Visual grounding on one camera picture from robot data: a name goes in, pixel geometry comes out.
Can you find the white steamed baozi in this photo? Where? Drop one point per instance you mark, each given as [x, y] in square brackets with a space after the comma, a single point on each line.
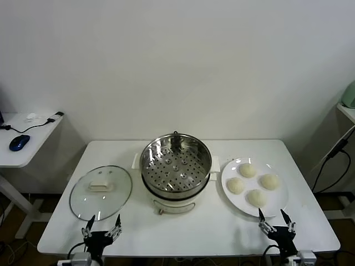
[247, 169]
[235, 185]
[269, 181]
[256, 197]

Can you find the blue computer mouse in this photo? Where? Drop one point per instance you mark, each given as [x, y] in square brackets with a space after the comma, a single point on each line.
[19, 142]

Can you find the mint green appliance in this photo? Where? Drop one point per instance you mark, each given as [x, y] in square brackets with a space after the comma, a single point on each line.
[349, 95]

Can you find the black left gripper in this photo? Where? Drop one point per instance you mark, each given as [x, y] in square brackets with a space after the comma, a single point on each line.
[97, 239]

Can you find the small white crumpled object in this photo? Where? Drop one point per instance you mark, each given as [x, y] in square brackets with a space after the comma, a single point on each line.
[32, 117]

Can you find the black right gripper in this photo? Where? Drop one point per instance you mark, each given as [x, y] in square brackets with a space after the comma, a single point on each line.
[284, 238]

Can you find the black and white adapter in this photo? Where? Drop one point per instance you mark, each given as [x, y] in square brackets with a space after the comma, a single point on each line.
[55, 116]

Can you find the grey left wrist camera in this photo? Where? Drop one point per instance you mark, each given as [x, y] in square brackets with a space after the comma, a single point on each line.
[81, 257]

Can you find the round white plate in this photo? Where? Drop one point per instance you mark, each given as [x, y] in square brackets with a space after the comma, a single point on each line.
[277, 199]

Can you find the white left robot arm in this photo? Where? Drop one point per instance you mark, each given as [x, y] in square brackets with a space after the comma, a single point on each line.
[95, 262]

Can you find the round glass pot lid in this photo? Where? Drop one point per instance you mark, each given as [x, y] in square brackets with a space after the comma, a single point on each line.
[101, 194]

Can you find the perforated steel steamer basket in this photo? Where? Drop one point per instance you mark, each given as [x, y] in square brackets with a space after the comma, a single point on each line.
[177, 169]

